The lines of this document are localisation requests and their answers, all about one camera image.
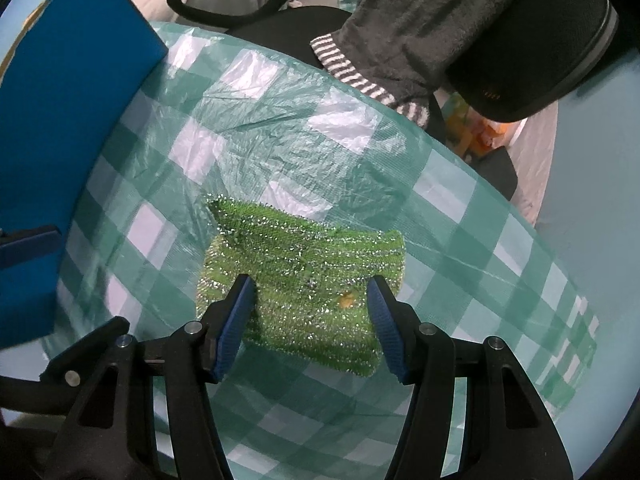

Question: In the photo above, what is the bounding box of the green checked plastic tablecloth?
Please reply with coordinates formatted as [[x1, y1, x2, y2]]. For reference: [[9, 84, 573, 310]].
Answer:
[[42, 20, 601, 480]]

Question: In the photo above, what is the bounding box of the green sparkly scouring cloth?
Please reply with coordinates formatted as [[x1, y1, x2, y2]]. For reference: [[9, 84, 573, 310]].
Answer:
[[195, 195, 407, 379]]

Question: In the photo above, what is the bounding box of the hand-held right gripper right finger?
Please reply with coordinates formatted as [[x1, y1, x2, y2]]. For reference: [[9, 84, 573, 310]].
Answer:
[[367, 276, 573, 480]]

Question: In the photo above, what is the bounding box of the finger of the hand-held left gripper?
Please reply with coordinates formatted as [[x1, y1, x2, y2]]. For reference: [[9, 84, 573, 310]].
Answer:
[[0, 226, 62, 272], [40, 316, 130, 395]]

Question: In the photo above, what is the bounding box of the black office chair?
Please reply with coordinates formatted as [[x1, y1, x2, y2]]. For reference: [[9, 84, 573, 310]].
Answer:
[[167, 0, 621, 201]]

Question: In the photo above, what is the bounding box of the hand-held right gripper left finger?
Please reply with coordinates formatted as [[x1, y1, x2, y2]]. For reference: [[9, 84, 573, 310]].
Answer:
[[50, 274, 258, 480]]

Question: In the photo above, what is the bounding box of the blue cardboard box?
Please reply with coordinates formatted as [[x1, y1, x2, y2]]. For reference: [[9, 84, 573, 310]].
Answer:
[[0, 0, 169, 349]]

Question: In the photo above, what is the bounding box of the colourful toy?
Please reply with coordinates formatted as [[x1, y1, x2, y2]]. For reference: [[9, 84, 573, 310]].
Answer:
[[444, 102, 512, 162]]

